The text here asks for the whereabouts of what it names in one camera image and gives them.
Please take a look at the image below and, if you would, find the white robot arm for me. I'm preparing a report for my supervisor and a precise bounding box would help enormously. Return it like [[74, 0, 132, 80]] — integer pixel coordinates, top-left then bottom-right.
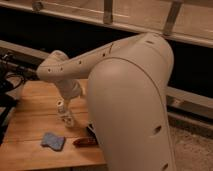
[[37, 33, 176, 171]]

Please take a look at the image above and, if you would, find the black white striped block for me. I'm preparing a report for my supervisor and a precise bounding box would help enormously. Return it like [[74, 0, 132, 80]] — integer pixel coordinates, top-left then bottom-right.
[[86, 124, 96, 138]]

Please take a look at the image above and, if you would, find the red brown oblong object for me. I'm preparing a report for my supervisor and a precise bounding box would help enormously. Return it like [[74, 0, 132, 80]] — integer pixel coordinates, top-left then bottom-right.
[[73, 137, 98, 147]]

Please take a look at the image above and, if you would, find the small white bottle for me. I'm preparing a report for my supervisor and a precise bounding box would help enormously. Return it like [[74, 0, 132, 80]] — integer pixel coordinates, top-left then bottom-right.
[[57, 100, 74, 128]]

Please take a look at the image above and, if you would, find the blue sponge cloth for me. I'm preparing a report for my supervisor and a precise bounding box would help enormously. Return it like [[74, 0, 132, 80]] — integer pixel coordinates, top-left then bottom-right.
[[41, 132, 66, 151]]

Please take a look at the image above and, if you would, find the metal rail frame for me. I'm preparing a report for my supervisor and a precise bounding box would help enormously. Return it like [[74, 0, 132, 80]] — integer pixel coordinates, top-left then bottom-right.
[[0, 0, 213, 48]]

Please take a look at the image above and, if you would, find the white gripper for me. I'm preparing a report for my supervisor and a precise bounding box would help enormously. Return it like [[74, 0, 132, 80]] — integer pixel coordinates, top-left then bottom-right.
[[57, 79, 85, 113]]

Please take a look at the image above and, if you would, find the black cables and equipment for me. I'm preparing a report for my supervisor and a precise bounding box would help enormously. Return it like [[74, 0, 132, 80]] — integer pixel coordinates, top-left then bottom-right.
[[0, 52, 28, 146]]

